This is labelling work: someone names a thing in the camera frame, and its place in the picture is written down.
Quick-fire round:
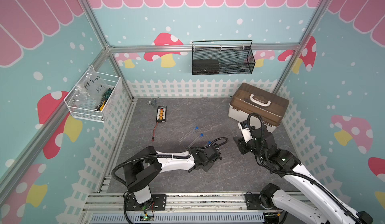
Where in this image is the clear test tube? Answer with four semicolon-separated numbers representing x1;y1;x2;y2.
185;136;202;150
178;128;197;142

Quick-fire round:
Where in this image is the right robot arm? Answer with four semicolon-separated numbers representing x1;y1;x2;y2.
237;113;373;224

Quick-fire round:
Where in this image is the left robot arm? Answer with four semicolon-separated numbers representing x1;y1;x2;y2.
111;137;229;207

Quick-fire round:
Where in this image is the brown lid storage box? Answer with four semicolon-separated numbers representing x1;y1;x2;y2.
228;83;289;132

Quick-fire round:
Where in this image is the black box with orange connectors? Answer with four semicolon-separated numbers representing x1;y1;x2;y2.
156;106;167;123

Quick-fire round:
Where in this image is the black box in mesh basket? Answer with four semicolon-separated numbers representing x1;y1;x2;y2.
191;59;220;75

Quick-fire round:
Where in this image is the green yellow tool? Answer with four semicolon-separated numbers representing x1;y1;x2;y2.
94;88;113;112

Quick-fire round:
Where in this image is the clear plastic bag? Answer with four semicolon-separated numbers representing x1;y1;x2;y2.
72;67;109;107

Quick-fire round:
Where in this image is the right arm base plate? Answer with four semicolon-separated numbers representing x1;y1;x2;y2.
244;192;283;212

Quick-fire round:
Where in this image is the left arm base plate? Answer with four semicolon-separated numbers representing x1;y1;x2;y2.
124;194;167;211

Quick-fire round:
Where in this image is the small grey metal bracket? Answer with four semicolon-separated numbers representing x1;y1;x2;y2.
147;99;157;108

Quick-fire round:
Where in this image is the black wire mesh basket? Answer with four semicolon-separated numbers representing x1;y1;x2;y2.
191;40;256;75

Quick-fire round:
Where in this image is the white wire basket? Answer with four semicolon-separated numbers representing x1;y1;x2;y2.
64;67;122;123

